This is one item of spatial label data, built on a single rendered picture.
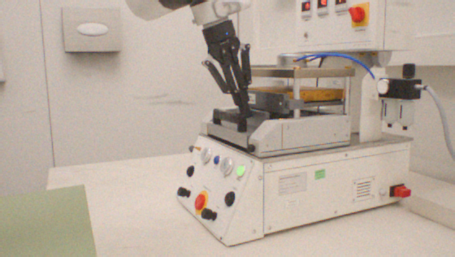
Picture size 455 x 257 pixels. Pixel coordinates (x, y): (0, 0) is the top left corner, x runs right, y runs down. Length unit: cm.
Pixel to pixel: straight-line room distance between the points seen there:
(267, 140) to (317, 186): 18
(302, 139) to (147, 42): 170
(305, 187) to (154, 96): 168
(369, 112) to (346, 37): 21
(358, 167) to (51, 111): 182
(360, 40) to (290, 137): 33
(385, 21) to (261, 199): 51
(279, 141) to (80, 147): 174
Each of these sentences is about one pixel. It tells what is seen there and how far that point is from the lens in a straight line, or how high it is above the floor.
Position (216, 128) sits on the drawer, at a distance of 97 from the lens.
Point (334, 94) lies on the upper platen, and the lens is 96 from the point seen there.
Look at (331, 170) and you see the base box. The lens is 90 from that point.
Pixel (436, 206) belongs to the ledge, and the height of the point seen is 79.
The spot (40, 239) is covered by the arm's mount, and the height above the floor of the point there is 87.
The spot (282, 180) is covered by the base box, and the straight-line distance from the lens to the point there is 82.
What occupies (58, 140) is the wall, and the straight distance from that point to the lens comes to 239.
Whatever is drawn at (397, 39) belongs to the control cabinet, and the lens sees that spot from 102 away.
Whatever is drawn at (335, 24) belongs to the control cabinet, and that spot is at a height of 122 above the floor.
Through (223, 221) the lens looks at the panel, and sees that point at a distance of 83.
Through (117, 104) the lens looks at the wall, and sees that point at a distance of 238.
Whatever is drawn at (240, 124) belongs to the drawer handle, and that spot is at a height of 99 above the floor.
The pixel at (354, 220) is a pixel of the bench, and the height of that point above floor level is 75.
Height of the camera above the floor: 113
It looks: 10 degrees down
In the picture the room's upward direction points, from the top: 1 degrees counter-clockwise
